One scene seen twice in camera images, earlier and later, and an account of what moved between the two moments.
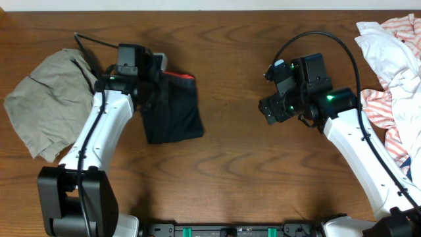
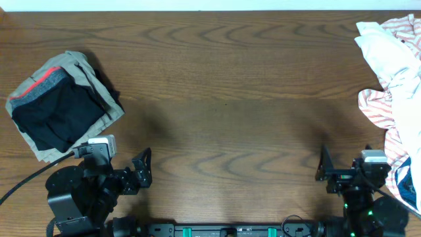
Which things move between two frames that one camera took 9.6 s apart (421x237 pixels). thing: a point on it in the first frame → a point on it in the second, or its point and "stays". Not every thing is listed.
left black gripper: (158, 82) → (131, 186)
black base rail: (231, 230) stays
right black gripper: (272, 105) → (342, 177)
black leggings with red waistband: (180, 116) → (54, 110)
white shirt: (400, 69) stays
